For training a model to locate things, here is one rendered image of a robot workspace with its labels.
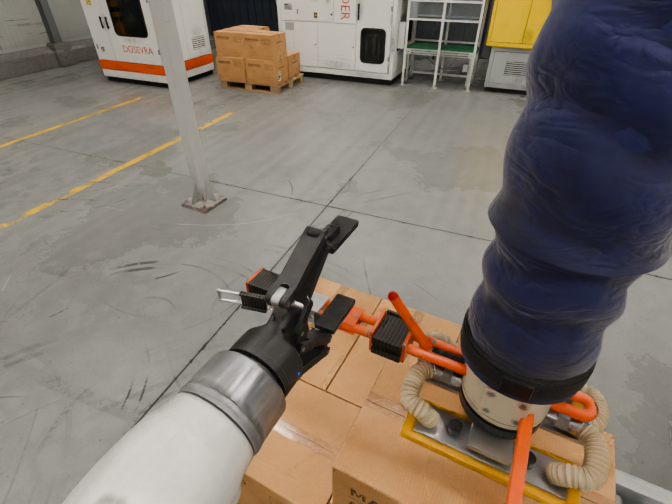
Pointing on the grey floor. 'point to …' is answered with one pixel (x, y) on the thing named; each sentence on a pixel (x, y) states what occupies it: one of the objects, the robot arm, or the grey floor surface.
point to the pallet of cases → (256, 59)
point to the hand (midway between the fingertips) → (343, 266)
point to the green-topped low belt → (436, 55)
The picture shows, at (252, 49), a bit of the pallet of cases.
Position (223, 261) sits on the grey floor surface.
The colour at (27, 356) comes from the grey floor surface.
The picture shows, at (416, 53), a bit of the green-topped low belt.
